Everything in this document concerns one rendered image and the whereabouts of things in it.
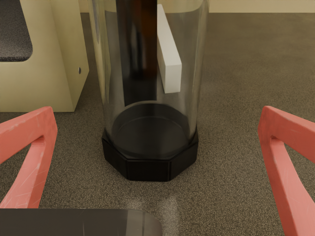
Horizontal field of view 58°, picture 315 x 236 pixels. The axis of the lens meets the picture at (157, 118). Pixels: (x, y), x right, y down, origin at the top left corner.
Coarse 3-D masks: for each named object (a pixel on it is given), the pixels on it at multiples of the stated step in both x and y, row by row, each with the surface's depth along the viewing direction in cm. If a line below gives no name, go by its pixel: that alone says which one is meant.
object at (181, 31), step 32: (96, 0) 19; (128, 0) 17; (160, 0) 17; (192, 0) 18; (96, 32) 21; (128, 32) 19; (160, 32) 19; (192, 32) 20; (96, 64) 24; (128, 64) 20; (160, 64) 20; (192, 64) 21; (128, 96) 22; (160, 96) 22; (192, 96) 24; (128, 128) 24; (160, 128) 24; (192, 128) 26
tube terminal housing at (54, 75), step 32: (32, 0) 28; (64, 0) 32; (32, 32) 30; (64, 32) 32; (0, 64) 32; (32, 64) 32; (64, 64) 32; (0, 96) 35; (32, 96) 35; (64, 96) 35
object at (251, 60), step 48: (240, 48) 52; (288, 48) 52; (96, 96) 39; (240, 96) 39; (288, 96) 39; (96, 144) 32; (240, 144) 32; (0, 192) 26; (48, 192) 26; (96, 192) 26; (144, 192) 26; (192, 192) 26; (240, 192) 26
